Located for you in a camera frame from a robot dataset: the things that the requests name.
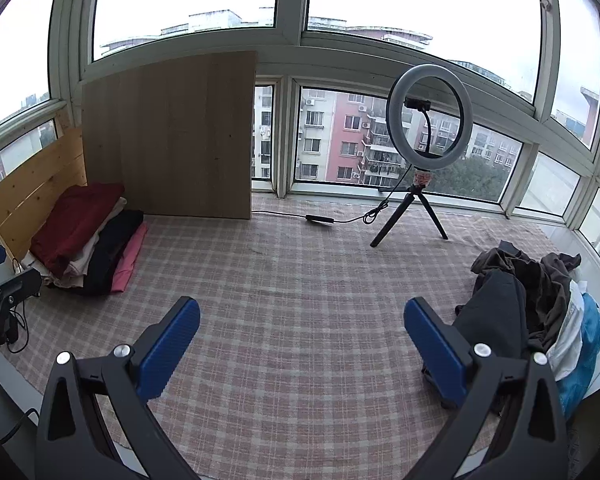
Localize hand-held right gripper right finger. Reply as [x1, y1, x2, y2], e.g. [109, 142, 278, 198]
[404, 296, 572, 480]

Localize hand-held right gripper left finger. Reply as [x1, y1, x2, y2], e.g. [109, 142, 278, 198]
[35, 296, 201, 480]

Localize cream knit sweater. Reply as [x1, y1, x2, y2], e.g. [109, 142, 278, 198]
[22, 197, 129, 289]

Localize pine plank panel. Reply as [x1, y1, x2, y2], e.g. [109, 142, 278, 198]
[0, 127, 89, 262]

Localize pink folded garment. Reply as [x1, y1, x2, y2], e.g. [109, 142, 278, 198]
[111, 222, 149, 294]

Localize dark navy folded garment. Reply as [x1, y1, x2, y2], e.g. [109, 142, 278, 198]
[55, 209, 145, 296]

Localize pink plaid blanket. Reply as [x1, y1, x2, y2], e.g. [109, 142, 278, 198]
[2, 195, 566, 466]

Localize white garment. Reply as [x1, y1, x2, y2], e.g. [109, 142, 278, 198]
[546, 280, 587, 382]

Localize light blue garment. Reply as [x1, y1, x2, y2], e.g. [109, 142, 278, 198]
[557, 290, 600, 422]

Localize light wooden board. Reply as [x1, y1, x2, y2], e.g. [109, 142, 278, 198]
[81, 51, 257, 220]

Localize pink apartment building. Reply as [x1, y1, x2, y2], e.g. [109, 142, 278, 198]
[327, 91, 397, 184]

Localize black phone holder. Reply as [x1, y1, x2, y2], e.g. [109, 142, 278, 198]
[403, 97, 434, 154]

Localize dark grey drawstring pants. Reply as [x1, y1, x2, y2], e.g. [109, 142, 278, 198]
[422, 270, 532, 409]

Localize left hand-held gripper cable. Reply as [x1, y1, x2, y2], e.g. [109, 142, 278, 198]
[0, 406, 42, 444]

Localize ring light cable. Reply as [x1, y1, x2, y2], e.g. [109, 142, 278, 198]
[252, 160, 422, 227]

